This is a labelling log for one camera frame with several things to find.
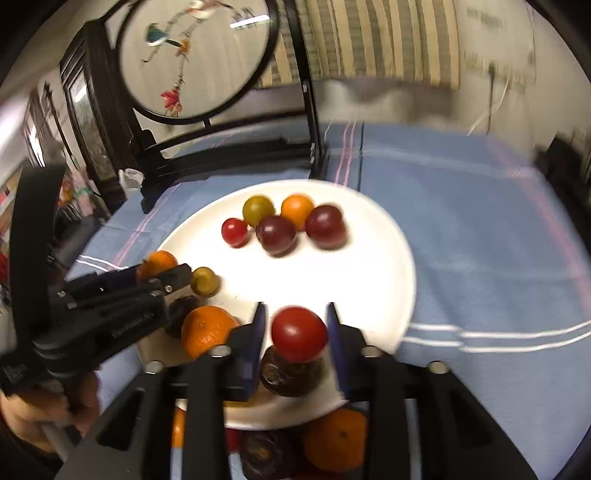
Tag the person's left hand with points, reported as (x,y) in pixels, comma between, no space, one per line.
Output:
(27,413)

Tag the white plastic bag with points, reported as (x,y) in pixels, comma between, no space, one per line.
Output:
(131,177)

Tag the white oval plate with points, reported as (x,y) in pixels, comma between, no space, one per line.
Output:
(314,286)

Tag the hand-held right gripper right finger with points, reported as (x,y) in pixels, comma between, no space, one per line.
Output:
(334,346)

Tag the mandarin with white marks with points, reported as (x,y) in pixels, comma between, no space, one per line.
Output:
(205,330)

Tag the large wrinkled dark passion fruit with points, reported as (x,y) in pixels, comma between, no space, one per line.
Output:
(291,376)

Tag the green yellow citrus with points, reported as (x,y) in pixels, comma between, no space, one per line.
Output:
(258,210)

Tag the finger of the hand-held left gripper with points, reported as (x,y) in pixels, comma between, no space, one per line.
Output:
(115,278)
(175,277)

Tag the blue striped tablecloth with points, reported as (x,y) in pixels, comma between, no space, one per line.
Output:
(461,230)

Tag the small orange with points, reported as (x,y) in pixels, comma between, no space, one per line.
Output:
(178,427)

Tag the dark wooden framed painting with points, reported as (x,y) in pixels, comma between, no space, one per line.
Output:
(87,124)

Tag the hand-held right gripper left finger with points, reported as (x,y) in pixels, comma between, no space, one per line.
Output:
(256,344)

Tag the checked beige curtain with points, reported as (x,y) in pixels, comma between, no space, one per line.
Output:
(369,41)

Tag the round embroidered bird screen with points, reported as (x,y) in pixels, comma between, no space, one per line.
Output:
(194,60)

